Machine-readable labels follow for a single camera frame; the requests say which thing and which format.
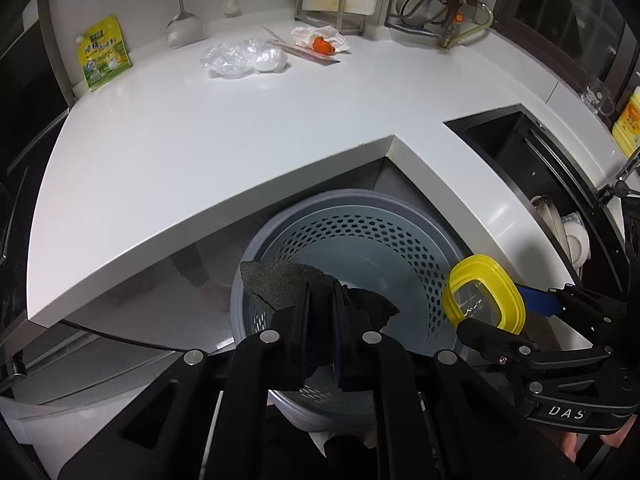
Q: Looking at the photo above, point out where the black foam piece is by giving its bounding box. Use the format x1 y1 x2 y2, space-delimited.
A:
239 259 401 366

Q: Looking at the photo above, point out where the metal spatula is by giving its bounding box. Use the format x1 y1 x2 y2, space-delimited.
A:
165 0 203 50

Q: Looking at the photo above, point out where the clear plastic bag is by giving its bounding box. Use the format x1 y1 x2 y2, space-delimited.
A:
200 39 289 79

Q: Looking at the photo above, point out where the grey perforated plastic bin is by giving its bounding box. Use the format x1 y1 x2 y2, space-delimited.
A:
230 188 473 433

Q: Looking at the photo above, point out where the yellow plastic bottle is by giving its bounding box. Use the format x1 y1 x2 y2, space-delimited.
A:
611 85 640 158

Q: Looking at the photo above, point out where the metal cutting board rack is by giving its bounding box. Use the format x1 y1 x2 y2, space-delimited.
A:
295 0 366 36

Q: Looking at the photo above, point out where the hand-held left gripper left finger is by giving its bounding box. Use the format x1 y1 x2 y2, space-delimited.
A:
57 280 313 480

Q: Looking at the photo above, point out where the dark window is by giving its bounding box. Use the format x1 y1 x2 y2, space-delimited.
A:
492 0 640 111

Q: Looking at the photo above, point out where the person's right hand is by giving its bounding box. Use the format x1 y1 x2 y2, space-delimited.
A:
557 430 638 463

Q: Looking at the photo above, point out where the yellow green seasoning pouch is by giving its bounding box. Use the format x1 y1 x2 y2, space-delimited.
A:
76 14 133 92

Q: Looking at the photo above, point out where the metal sink faucet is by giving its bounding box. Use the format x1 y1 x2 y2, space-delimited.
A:
595 147 640 211

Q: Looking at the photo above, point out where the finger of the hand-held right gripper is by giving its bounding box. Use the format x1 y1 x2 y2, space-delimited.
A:
515 284 631 341
456 320 615 387

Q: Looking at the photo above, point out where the yellow plastic lid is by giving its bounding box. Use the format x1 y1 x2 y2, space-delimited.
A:
442 255 527 335

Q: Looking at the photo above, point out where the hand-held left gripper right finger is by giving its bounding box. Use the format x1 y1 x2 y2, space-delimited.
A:
332 285 583 480

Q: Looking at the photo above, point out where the pile of white dishes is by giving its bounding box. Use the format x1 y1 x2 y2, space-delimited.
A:
530 195 591 268

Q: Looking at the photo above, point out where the black sink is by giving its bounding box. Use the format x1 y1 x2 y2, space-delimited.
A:
442 104 626 311

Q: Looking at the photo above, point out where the yellow gas hose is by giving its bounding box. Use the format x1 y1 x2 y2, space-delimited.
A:
440 2 496 50

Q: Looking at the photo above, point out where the orange item in wrapper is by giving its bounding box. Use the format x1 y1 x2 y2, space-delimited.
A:
290 25 351 54

